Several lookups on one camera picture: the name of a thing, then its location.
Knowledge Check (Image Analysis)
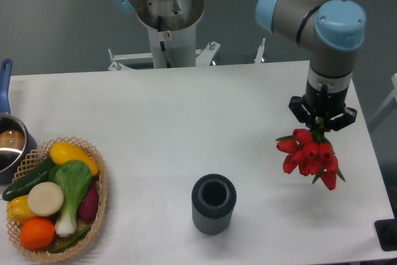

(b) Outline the green chili pepper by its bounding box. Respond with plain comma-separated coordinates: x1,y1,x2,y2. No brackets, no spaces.
50,225,91,254

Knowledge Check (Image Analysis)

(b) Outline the woven wicker basket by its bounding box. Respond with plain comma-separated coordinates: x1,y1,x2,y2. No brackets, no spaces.
6,137,107,263

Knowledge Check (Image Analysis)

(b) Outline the white metal base frame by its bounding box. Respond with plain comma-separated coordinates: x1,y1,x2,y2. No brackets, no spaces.
107,38,267,71

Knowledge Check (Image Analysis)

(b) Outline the round beige biscuit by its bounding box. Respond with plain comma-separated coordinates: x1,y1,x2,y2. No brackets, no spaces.
27,182,64,217

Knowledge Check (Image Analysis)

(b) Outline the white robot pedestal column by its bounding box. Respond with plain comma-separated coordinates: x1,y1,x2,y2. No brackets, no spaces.
136,0,204,68

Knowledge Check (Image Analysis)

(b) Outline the orange fruit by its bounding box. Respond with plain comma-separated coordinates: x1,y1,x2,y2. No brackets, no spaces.
19,217,55,250

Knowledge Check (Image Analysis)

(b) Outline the dark green cucumber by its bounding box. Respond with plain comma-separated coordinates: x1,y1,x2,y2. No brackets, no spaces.
2,156,56,201

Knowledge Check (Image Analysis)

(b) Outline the red tulip bouquet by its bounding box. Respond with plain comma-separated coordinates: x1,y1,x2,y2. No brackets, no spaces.
275,118,345,191

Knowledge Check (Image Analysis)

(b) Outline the green bok choy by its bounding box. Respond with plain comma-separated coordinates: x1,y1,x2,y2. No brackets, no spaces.
48,160,92,237

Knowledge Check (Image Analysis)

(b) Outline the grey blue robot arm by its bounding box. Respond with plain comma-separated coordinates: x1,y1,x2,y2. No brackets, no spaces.
111,0,366,132

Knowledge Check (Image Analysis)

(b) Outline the purple sweet potato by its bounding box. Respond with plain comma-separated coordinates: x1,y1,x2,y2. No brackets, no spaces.
78,181,99,221

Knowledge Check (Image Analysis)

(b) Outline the yellow bell pepper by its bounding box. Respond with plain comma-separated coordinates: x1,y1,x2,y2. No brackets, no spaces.
7,195,36,224

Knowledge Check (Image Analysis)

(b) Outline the dark grey ribbed vase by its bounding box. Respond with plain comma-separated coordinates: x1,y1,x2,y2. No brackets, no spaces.
191,174,237,235

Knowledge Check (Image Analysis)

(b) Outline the black device at edge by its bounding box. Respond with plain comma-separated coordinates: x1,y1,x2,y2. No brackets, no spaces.
374,218,396,251

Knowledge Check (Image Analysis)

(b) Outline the white frame at right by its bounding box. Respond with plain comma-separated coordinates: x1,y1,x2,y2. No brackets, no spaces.
367,73,396,132

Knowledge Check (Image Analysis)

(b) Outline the blue handled saucepan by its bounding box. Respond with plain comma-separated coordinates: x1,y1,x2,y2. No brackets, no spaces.
1,58,37,185

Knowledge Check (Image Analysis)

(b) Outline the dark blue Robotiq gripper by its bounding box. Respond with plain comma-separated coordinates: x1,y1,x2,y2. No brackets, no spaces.
288,81,357,132

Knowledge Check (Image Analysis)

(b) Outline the yellow squash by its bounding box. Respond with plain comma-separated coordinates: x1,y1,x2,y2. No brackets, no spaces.
50,141,99,176

